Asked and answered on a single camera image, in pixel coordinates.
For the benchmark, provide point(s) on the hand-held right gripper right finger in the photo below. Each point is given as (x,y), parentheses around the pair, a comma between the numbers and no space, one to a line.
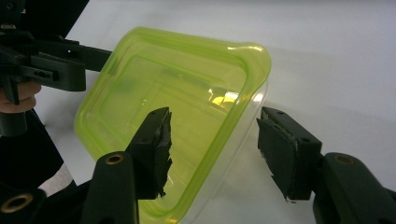
(295,161)

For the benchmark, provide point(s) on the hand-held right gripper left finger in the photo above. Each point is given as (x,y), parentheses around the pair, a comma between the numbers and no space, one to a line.
(124,180)

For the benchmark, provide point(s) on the clear container with green lid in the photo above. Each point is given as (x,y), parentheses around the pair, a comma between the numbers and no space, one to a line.
(174,84)

